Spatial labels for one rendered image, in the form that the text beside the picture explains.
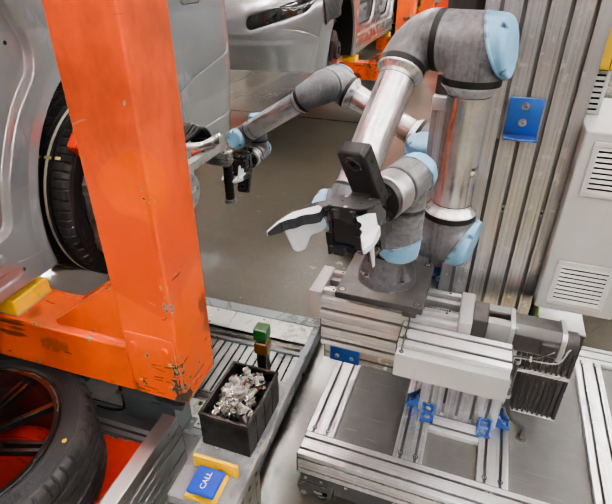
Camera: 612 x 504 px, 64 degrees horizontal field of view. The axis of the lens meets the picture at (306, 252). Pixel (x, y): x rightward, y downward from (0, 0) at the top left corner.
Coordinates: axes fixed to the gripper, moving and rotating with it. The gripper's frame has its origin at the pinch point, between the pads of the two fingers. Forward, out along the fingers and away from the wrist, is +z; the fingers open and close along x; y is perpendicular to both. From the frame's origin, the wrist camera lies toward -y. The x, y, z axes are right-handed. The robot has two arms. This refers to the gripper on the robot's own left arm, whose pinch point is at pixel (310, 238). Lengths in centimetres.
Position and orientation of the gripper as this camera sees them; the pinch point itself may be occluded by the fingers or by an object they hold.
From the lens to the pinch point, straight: 63.3
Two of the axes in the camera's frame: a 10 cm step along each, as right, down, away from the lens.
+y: 1.1, 8.9, 4.4
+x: -8.2, -1.7, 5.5
